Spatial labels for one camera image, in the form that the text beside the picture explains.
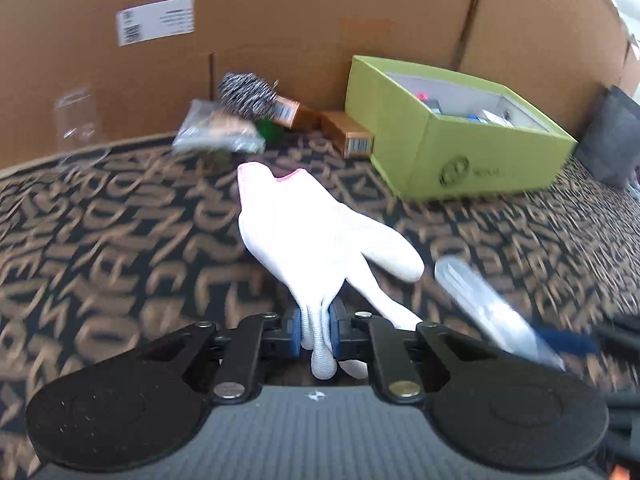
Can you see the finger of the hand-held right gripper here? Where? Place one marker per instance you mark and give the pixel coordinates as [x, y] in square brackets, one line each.
[570, 341]

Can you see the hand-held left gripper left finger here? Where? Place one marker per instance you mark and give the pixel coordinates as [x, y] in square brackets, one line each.
[296, 332]

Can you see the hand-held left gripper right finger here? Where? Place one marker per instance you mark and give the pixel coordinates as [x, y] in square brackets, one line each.
[336, 332]

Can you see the white knit glove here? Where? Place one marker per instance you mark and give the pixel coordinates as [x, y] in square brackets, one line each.
[310, 240]

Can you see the small brown box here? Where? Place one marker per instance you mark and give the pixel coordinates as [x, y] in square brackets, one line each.
[345, 132]
[305, 117]

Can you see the green shoe box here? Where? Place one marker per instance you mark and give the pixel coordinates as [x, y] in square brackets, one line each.
[480, 160]

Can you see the clear plastic cup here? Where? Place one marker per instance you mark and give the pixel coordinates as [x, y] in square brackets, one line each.
[75, 120]

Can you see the green box red print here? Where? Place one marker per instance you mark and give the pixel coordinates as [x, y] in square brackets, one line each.
[270, 131]

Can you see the dark grey bag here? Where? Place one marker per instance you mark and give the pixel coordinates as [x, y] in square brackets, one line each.
[610, 135]

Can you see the silver plastic packet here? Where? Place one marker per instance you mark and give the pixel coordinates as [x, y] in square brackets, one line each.
[215, 130]

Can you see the blue box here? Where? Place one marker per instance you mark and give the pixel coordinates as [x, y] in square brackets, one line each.
[478, 118]

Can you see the black white patterned pouch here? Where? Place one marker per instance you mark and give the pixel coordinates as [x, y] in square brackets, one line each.
[245, 92]

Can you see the large brown cardboard backdrop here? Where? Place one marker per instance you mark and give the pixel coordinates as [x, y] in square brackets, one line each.
[300, 20]

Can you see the white shipping label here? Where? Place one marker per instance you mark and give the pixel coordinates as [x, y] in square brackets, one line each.
[155, 21]

